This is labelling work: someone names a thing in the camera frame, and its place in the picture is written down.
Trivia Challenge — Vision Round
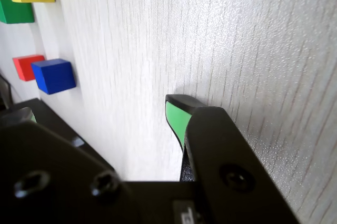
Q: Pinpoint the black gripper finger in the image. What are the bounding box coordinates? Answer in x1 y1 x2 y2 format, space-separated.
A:
164 94 302 224
0 97 132 224

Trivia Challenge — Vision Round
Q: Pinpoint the green wooden cube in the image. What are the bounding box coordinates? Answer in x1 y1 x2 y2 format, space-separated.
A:
0 0 35 24

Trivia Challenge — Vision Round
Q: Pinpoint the blue wooden cube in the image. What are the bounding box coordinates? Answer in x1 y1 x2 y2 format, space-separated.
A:
31 58 77 95

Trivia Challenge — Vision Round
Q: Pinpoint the red wooden cube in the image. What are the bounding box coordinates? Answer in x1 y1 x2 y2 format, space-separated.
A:
12 54 45 82

